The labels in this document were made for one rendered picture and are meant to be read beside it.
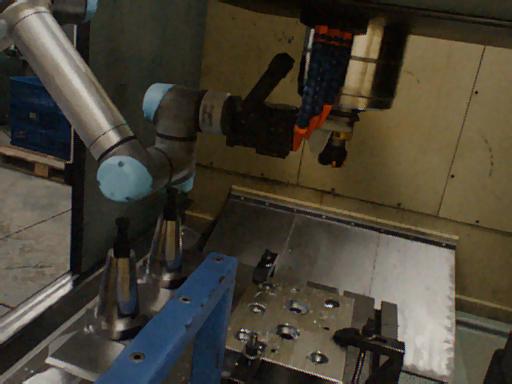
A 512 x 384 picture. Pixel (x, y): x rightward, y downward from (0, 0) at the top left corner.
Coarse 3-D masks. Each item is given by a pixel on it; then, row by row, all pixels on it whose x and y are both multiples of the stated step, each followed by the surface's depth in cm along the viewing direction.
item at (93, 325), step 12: (96, 300) 50; (144, 312) 50; (96, 324) 46; (108, 324) 47; (120, 324) 47; (132, 324) 47; (144, 324) 50; (108, 336) 46; (120, 336) 46; (132, 336) 48
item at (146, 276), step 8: (144, 264) 60; (184, 264) 60; (144, 272) 57; (184, 272) 60; (144, 280) 57; (152, 280) 56; (160, 280) 56; (168, 280) 56; (176, 280) 57; (184, 280) 58; (168, 288) 57; (176, 288) 58
